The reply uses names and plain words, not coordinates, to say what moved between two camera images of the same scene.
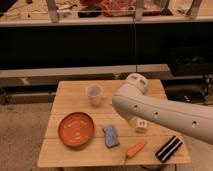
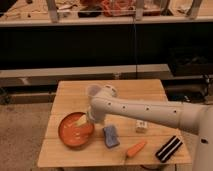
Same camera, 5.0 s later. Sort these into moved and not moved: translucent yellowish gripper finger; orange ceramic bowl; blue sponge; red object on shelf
Moved: translucent yellowish gripper finger
Not moved: red object on shelf; orange ceramic bowl; blue sponge
